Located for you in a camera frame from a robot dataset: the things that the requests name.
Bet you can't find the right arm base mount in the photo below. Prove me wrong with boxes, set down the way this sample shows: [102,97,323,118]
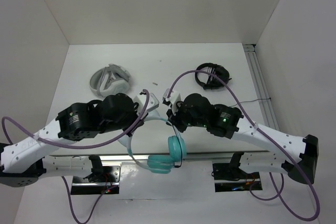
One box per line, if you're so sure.
[211,163,263,193]

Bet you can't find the teal cat ear headphones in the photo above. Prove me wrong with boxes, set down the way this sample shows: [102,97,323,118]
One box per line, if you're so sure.
[118,110,187,174]

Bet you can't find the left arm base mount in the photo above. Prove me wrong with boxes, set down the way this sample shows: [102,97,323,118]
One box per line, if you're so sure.
[70,163,121,195]

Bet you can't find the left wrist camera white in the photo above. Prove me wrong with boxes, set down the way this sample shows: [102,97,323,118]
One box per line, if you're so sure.
[133,90,160,114]

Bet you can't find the aluminium rail at right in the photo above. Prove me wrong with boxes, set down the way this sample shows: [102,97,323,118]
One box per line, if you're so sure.
[243,44,280,130]

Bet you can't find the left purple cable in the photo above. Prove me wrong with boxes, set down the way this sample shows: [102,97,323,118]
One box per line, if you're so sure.
[2,89,151,223]

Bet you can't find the grey white gaming headset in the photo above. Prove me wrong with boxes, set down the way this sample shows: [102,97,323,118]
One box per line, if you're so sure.
[89,64,131,98]

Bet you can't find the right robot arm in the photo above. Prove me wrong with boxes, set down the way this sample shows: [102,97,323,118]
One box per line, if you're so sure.
[163,92,318,184]

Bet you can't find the black headphone audio cable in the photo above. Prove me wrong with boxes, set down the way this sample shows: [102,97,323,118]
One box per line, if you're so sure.
[172,124,185,169]

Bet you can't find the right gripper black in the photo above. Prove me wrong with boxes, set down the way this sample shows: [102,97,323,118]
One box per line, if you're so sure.
[166,100,207,132]

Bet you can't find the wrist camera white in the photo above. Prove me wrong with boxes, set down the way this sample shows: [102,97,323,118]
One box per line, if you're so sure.
[162,89,182,114]
[133,90,160,114]

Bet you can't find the black wrapped headphones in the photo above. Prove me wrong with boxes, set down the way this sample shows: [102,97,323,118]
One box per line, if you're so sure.
[194,63,231,90]

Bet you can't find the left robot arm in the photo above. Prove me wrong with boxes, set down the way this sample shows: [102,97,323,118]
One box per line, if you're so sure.
[1,92,150,188]

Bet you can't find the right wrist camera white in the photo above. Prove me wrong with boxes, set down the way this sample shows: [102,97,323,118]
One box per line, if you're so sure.
[162,89,182,114]

